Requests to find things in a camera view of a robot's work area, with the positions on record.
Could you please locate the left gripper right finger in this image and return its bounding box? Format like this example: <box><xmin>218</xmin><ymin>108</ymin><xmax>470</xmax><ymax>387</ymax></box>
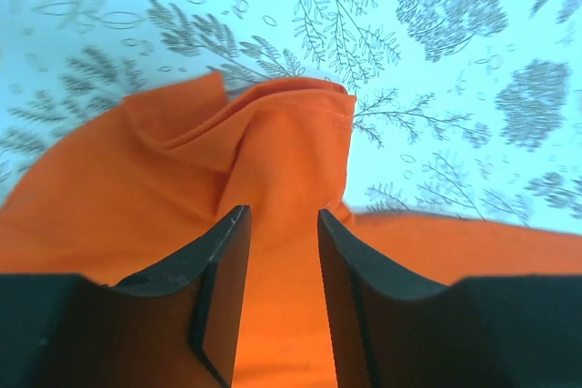
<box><xmin>317</xmin><ymin>210</ymin><xmax>581</xmax><ymax>387</ymax></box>

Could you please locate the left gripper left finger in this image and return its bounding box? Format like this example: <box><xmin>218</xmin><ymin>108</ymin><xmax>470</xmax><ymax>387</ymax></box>
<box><xmin>1</xmin><ymin>205</ymin><xmax>252</xmax><ymax>387</ymax></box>

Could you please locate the orange t shirt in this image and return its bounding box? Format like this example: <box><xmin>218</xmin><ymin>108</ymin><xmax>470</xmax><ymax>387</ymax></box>
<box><xmin>1</xmin><ymin>73</ymin><xmax>581</xmax><ymax>387</ymax></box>

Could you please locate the floral patterned table mat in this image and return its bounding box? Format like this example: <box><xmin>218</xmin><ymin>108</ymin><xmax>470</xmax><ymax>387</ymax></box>
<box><xmin>1</xmin><ymin>0</ymin><xmax>581</xmax><ymax>234</ymax></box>

